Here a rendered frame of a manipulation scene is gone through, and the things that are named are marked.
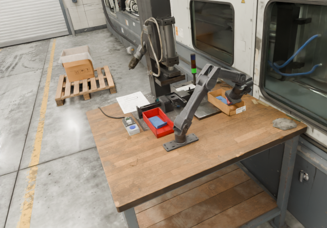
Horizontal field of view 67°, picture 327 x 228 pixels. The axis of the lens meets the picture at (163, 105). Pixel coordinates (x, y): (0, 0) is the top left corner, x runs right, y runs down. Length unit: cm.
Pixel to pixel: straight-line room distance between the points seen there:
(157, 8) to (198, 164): 94
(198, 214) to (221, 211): 17
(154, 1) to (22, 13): 936
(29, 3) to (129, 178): 978
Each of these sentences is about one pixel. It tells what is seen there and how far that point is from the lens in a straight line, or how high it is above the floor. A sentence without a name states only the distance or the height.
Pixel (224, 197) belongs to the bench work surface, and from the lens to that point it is 203.
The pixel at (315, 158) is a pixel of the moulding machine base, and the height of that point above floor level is 70.
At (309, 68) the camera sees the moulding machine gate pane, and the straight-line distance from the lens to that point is 154.
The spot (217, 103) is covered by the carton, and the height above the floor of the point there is 93.
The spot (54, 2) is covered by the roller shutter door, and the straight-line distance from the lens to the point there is 1062.
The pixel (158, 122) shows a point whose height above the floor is 91.
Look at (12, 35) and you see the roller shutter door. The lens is 1093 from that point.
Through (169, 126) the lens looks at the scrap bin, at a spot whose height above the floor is 91.
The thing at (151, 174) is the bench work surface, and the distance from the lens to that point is 125.
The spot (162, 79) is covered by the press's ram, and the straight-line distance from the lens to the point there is 162.
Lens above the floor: 176
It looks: 28 degrees down
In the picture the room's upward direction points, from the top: 8 degrees counter-clockwise
